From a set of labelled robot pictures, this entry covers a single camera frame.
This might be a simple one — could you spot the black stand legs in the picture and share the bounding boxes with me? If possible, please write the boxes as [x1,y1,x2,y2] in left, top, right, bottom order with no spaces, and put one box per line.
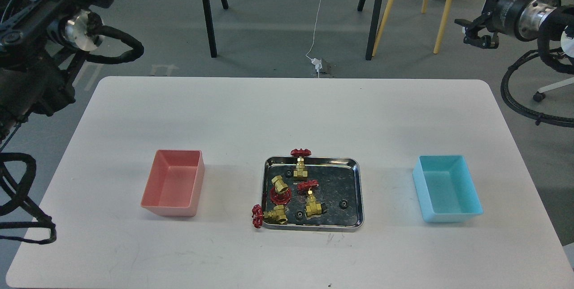
[357,0,389,61]
[196,0,229,58]

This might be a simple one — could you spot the black corrugated cable hose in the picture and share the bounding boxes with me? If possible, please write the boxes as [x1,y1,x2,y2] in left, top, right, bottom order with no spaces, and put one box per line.
[500,49,574,128]

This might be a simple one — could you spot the black stand legs right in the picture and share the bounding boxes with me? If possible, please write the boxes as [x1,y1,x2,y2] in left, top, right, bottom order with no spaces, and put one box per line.
[357,0,389,61]

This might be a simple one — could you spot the pink plastic box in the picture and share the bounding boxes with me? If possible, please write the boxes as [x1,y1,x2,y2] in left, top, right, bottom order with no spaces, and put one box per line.
[141,149,205,217]

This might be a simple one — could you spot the black stand legs left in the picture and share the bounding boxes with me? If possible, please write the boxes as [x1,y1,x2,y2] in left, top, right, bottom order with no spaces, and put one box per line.
[196,0,229,58]

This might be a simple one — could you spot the white cable with plug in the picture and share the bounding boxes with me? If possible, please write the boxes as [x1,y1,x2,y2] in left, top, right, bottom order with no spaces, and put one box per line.
[306,0,329,76]

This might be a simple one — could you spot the yellow wooden legs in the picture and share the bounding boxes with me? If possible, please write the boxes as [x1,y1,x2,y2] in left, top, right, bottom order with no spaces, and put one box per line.
[372,0,465,57]

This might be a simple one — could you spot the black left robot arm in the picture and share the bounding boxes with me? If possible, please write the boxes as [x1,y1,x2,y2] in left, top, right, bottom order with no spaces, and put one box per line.
[1,0,144,140]

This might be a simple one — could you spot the stainless steel tray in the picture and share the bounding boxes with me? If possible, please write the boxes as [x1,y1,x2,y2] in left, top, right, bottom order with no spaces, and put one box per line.
[259,156,364,232]

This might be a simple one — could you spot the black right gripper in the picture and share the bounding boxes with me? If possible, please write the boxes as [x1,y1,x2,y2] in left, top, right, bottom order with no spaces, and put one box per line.
[454,0,561,49]

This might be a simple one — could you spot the small black gear right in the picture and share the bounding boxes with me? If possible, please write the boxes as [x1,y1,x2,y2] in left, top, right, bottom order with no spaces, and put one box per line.
[338,199,350,210]

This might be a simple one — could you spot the blue plastic box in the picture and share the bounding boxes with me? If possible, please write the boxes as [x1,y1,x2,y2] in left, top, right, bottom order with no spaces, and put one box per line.
[413,155,483,223]

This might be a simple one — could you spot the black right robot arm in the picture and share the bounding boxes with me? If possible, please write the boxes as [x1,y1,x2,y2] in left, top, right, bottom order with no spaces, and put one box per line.
[455,0,573,74]

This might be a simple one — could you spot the brass valve red handle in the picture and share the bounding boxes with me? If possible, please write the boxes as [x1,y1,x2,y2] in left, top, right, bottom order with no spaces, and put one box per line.
[251,204,288,228]
[290,148,312,180]
[297,180,324,218]
[270,175,292,205]

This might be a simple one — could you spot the brass valve top red handle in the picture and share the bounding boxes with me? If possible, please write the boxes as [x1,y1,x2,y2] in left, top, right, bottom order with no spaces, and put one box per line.
[290,148,312,180]

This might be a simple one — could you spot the white office chair base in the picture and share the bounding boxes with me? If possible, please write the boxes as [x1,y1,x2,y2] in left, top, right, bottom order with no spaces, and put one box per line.
[532,78,574,102]

